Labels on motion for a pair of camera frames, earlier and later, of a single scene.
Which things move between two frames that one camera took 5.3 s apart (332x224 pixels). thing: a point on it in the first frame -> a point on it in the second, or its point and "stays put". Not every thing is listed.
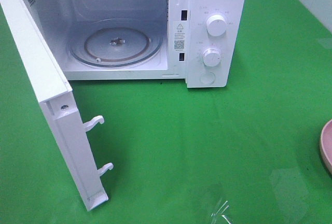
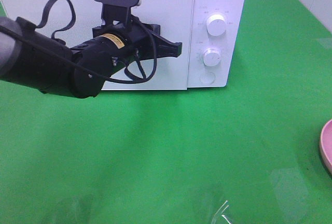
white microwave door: x=53 y=83 -> x=171 y=7
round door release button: x=207 y=78 stays put
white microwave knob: x=211 y=57 stays put
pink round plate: x=326 y=144 stays put
